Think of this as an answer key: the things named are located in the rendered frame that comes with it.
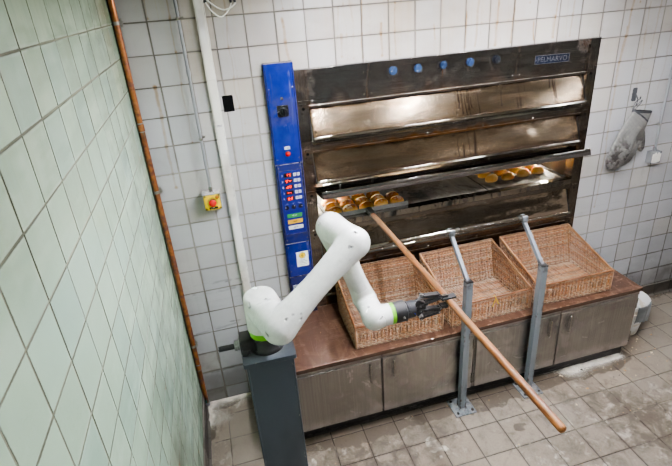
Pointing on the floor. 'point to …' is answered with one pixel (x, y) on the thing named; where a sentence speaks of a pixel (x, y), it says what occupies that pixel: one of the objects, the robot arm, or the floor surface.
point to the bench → (446, 357)
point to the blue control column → (281, 126)
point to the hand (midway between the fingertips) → (447, 300)
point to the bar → (471, 309)
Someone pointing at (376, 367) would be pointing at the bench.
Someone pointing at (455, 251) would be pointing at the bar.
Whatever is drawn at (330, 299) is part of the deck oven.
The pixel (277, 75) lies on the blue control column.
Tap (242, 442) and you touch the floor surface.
